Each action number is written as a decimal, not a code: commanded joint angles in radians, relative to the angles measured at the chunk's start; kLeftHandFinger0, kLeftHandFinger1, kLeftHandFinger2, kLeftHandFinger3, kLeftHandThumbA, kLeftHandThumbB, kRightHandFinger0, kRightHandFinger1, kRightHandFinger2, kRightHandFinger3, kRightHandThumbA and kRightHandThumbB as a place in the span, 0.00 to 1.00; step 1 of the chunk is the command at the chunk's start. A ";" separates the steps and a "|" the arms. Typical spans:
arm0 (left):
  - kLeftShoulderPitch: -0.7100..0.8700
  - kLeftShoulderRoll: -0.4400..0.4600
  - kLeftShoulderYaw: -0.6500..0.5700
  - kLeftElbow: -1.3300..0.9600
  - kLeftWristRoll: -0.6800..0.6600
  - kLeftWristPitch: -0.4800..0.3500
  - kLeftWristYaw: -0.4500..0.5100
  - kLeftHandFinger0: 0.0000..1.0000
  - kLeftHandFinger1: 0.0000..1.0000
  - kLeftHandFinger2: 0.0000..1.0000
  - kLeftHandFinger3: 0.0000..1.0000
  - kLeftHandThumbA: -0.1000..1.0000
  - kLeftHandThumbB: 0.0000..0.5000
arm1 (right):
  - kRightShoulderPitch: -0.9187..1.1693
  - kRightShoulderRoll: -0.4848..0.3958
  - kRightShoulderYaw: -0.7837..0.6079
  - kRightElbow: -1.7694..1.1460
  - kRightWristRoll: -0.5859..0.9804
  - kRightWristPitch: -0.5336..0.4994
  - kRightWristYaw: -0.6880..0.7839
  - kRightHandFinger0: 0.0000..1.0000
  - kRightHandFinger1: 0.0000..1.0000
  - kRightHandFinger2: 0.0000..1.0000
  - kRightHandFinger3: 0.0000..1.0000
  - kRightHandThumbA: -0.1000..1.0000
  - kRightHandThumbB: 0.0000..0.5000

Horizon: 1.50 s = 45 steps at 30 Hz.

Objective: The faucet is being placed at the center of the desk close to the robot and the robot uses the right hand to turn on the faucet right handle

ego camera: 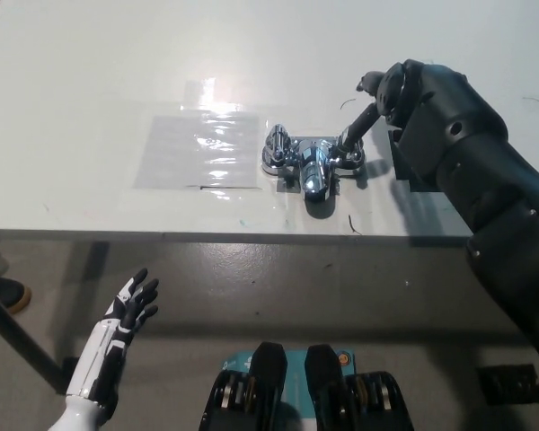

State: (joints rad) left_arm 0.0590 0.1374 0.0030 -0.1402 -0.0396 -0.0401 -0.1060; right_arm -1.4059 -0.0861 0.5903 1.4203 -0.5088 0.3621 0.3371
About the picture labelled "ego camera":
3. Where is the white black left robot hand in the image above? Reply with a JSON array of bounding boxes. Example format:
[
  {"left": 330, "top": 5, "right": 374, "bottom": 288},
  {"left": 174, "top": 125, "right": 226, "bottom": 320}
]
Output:
[{"left": 66, "top": 268, "right": 161, "bottom": 408}]

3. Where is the black tape square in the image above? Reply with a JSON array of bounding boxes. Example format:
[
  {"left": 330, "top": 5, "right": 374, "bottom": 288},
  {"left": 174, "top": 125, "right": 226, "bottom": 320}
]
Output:
[{"left": 387, "top": 128, "right": 441, "bottom": 194}]

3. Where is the black teal robot torso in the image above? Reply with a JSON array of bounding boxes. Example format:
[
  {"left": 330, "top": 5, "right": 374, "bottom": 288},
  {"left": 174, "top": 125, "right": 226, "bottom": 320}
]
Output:
[{"left": 199, "top": 341, "right": 417, "bottom": 431}]

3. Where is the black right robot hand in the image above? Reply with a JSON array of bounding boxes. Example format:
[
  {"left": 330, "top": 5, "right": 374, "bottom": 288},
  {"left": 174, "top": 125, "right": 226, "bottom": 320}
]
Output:
[{"left": 339, "top": 57, "right": 509, "bottom": 193}]

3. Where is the black table leg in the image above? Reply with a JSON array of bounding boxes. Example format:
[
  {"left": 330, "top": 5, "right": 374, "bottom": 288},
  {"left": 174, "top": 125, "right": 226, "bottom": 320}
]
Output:
[{"left": 0, "top": 282, "right": 67, "bottom": 397}]

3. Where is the chrome two-handle faucet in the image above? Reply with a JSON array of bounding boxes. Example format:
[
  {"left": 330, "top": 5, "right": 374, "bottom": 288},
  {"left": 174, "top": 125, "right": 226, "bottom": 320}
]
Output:
[{"left": 259, "top": 124, "right": 367, "bottom": 202}]

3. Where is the black floor foot plate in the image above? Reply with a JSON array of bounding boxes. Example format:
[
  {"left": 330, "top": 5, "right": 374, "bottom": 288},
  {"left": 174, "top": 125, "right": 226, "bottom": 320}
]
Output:
[{"left": 475, "top": 364, "right": 536, "bottom": 405}]

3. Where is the black shoe tan sole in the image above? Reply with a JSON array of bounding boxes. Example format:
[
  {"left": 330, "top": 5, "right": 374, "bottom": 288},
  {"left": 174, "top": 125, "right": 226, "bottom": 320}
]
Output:
[{"left": 0, "top": 276, "right": 32, "bottom": 314}]

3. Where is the grey transparent plastic sheet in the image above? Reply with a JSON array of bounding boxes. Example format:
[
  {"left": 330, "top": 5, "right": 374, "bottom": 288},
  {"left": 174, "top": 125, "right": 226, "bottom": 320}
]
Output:
[{"left": 134, "top": 115, "right": 261, "bottom": 190}]

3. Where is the chrome faucet handle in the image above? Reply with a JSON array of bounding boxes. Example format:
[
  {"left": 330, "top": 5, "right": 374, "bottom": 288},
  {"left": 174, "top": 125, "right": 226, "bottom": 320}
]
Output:
[
  {"left": 263, "top": 124, "right": 289, "bottom": 162},
  {"left": 334, "top": 126, "right": 365, "bottom": 163}
]

